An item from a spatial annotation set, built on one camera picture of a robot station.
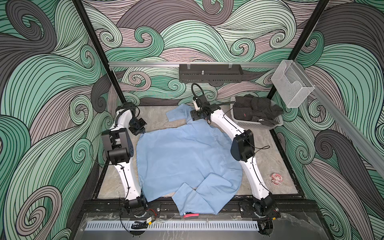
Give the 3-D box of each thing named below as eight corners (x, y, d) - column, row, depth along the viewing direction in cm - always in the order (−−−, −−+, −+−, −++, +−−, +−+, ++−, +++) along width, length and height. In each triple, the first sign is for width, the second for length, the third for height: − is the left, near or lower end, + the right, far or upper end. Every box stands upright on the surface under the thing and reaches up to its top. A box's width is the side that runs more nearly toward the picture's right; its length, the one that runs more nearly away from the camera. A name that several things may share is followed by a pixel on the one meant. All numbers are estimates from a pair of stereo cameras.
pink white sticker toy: (271, 183, 84) (274, 181, 81) (271, 174, 87) (274, 172, 84) (279, 186, 83) (282, 184, 80) (279, 177, 86) (282, 175, 83)
